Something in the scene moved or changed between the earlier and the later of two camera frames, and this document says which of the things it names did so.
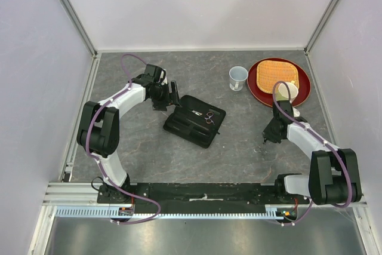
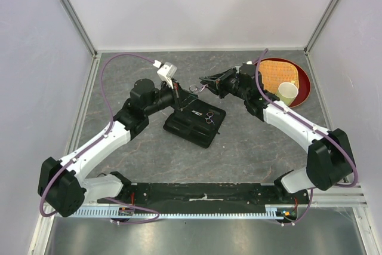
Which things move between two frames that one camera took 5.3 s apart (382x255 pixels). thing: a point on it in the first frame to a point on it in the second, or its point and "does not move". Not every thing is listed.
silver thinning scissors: (207, 116) does not move
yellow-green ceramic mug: (282, 92) does not move
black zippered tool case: (196, 120) does not move
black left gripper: (173, 98) to (181, 95)
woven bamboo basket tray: (270, 72) does not move
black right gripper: (267, 133) to (222, 78)
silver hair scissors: (258, 148) to (194, 88)
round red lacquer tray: (267, 99) does not move
